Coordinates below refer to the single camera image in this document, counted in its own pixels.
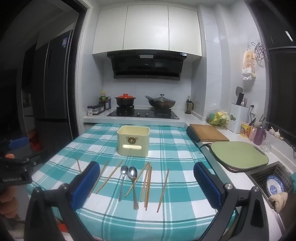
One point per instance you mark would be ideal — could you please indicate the white knife block holder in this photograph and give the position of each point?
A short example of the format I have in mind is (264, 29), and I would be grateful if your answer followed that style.
(238, 112)

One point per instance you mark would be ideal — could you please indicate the person's left hand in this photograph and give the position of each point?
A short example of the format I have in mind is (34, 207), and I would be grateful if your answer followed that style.
(9, 203)

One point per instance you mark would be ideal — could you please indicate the small steel spoon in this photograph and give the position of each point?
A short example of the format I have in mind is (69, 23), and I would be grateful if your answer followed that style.
(123, 171)

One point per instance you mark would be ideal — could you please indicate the cream utensil holder box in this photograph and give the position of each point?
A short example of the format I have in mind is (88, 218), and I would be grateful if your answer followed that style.
(133, 141)

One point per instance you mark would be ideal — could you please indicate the yellow printed tin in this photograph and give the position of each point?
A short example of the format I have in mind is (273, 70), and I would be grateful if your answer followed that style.
(245, 130)

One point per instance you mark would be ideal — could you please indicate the teal plaid tablecloth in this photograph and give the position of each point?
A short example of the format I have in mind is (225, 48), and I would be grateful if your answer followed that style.
(185, 213)

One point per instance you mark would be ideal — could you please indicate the bag of sponges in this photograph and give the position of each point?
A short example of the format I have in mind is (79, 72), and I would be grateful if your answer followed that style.
(217, 117)

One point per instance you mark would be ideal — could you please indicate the black dish rack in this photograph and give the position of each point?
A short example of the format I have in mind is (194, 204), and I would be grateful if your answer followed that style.
(259, 176)

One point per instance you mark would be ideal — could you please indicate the glass jug with handle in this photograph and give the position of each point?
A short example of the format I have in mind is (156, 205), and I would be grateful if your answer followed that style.
(189, 105)

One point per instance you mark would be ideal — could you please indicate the black refrigerator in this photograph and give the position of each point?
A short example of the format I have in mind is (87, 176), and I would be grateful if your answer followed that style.
(44, 86)

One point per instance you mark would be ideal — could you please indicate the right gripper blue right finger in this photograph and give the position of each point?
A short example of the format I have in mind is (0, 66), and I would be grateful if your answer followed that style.
(241, 214)

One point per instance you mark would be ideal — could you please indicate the white upper cabinets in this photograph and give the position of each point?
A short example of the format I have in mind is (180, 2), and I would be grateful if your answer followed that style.
(148, 26)

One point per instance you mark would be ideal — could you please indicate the black range hood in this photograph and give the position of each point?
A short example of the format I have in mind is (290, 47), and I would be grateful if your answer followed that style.
(150, 64)

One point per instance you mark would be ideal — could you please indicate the black pot orange lid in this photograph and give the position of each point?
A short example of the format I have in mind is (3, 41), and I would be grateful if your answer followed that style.
(125, 100)

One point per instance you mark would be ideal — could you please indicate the wok with glass lid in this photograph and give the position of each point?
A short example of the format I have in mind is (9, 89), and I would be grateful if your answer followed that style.
(160, 102)

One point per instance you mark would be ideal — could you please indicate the black gas cooktop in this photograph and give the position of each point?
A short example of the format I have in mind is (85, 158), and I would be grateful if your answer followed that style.
(144, 113)

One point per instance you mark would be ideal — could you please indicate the large steel spoon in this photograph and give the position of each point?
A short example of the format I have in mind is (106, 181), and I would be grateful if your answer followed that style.
(132, 175)

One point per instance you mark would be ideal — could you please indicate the hanging wire steamer rack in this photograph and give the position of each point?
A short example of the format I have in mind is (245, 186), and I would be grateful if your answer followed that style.
(258, 54)

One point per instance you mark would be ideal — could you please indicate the wooden cutting board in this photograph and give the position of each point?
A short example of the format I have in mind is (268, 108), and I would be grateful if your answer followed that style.
(205, 133)

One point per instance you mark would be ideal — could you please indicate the blue white plate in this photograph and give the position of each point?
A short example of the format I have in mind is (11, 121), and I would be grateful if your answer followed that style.
(274, 185)

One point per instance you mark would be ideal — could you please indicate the sauce bottles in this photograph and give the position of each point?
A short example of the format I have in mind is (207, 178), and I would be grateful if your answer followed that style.
(105, 100)

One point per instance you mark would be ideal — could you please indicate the purple cup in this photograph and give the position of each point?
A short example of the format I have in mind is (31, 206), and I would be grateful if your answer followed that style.
(260, 136)

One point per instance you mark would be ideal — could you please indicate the hanging plastic bag pack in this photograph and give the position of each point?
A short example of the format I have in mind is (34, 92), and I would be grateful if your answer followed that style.
(248, 65)

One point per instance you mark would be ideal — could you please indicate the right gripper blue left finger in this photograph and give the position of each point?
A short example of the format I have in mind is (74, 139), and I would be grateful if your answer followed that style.
(67, 198)

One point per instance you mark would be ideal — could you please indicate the wooden chopstick crossing spoon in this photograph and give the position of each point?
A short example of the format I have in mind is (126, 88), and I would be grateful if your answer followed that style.
(138, 176)

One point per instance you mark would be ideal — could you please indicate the wooden chopstick pair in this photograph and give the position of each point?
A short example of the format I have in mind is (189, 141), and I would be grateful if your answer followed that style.
(147, 188)
(145, 181)

